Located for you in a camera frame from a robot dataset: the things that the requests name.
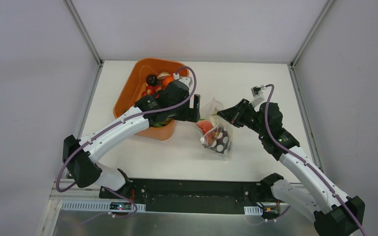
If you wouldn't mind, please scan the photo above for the dark red toy apple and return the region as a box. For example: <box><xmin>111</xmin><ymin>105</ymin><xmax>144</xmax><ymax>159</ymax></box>
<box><xmin>204</xmin><ymin>129</ymin><xmax>221</xmax><ymax>146</ymax></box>

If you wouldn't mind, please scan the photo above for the white toy cauliflower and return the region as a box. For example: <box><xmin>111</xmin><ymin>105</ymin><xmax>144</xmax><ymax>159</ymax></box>
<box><xmin>208</xmin><ymin>113</ymin><xmax>220</xmax><ymax>127</ymax></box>

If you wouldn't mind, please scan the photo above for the clear zip top bag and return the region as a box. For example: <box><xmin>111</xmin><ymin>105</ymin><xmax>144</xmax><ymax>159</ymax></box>
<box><xmin>196</xmin><ymin>98</ymin><xmax>233</xmax><ymax>160</ymax></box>

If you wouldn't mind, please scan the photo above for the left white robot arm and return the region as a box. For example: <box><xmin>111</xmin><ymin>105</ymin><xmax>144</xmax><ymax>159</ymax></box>
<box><xmin>62</xmin><ymin>76</ymin><xmax>200</xmax><ymax>199</ymax></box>

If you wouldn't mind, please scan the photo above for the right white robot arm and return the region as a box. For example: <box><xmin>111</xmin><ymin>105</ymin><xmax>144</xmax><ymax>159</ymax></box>
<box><xmin>217</xmin><ymin>84</ymin><xmax>367</xmax><ymax>236</ymax></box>

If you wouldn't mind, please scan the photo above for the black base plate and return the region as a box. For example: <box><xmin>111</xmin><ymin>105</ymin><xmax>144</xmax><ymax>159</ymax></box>
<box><xmin>98</xmin><ymin>178</ymin><xmax>291</xmax><ymax>216</ymax></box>

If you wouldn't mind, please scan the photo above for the toy watermelon slice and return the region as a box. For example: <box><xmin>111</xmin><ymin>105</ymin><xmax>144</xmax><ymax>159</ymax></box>
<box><xmin>196</xmin><ymin>119</ymin><xmax>214</xmax><ymax>135</ymax></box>

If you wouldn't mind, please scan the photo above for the orange plastic bin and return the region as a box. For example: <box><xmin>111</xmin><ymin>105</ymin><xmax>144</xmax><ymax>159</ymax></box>
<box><xmin>113</xmin><ymin>58</ymin><xmax>184</xmax><ymax>141</ymax></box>

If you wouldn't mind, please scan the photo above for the grey toy fish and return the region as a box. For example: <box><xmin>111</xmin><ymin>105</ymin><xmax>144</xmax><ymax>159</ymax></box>
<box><xmin>204</xmin><ymin>127</ymin><xmax>231</xmax><ymax>155</ymax></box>

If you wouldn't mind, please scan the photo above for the orange toy tangerine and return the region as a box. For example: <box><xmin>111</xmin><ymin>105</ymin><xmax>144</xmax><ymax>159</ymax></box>
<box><xmin>162</xmin><ymin>76</ymin><xmax>174</xmax><ymax>87</ymax></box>

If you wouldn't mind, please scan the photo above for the dark toy plum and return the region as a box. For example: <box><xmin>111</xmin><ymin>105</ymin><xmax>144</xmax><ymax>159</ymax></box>
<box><xmin>146</xmin><ymin>74</ymin><xmax>158</xmax><ymax>87</ymax></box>

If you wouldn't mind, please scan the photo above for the beige toy bun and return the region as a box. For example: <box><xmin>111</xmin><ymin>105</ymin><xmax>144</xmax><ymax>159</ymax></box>
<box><xmin>157</xmin><ymin>71</ymin><xmax>171</xmax><ymax>80</ymax></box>

